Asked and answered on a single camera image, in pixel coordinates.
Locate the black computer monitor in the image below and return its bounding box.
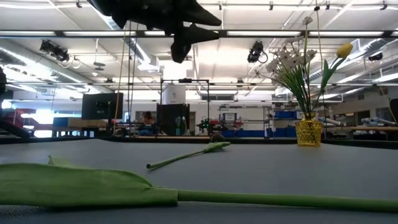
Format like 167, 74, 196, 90
81, 92, 124, 121

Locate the yellow artificial tulip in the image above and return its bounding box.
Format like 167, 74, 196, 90
310, 42, 354, 121

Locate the black cabinet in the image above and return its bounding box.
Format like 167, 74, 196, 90
156, 103, 191, 137

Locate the black rack frame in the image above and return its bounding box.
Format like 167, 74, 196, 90
159, 78, 210, 137

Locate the red machine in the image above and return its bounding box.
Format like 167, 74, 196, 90
0, 108, 37, 138

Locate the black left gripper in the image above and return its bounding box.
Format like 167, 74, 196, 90
113, 0, 222, 64

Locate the blue storage bin row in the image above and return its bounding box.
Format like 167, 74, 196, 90
221, 127, 297, 138

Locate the black overhead light beam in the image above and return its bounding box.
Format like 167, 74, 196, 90
0, 29, 398, 39

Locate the white artificial flower bouquet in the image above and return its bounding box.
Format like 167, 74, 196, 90
279, 16, 318, 122
254, 35, 312, 122

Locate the black artificial tulip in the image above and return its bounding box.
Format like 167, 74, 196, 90
146, 133, 232, 171
0, 154, 398, 214

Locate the blue-grey table mat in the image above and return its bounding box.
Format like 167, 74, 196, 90
0, 138, 398, 224

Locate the person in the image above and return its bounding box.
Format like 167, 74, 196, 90
139, 111, 160, 136

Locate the yellow glass vase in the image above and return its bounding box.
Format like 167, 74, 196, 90
294, 119, 323, 147

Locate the black ceiling camera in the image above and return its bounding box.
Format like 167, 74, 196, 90
39, 39, 70, 62
247, 40, 269, 64

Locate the white cylinder tank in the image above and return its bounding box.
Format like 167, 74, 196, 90
163, 85, 187, 105

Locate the wooden workbench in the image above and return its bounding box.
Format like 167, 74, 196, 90
323, 125, 398, 141

